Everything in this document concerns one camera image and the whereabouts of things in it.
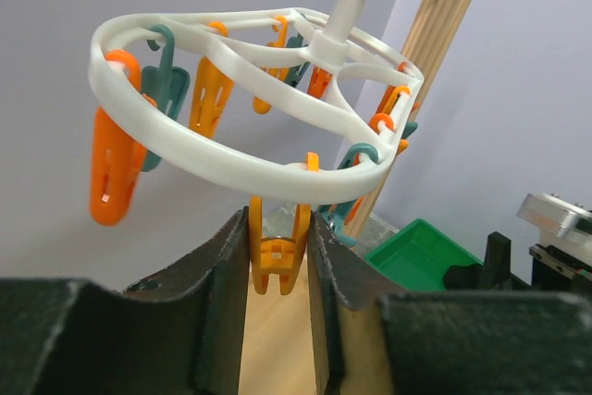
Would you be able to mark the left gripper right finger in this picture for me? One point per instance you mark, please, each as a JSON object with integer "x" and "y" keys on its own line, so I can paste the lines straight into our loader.
{"x": 486, "y": 341}

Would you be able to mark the green plastic bin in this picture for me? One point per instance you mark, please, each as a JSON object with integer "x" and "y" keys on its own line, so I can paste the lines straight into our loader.
{"x": 418, "y": 256}

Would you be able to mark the white plastic clip hanger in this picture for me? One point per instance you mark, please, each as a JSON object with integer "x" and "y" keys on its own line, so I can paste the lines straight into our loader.
{"x": 269, "y": 53}

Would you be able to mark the black garment in bin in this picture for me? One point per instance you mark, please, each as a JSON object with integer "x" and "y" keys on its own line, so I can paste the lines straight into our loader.
{"x": 462, "y": 277}

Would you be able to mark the teal clip front right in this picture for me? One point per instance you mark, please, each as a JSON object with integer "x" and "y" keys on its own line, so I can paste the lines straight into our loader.
{"x": 360, "y": 169}

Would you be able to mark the wooden hanging rack frame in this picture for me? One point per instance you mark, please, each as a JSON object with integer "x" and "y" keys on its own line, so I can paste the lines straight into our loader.
{"x": 435, "y": 34}

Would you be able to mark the teal clip front left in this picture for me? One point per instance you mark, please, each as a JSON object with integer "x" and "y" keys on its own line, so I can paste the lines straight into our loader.
{"x": 166, "y": 84}

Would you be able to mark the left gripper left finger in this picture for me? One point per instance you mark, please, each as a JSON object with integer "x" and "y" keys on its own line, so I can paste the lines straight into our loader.
{"x": 177, "y": 331}

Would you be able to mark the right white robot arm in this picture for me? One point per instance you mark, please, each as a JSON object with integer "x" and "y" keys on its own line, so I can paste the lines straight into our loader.
{"x": 560, "y": 259}

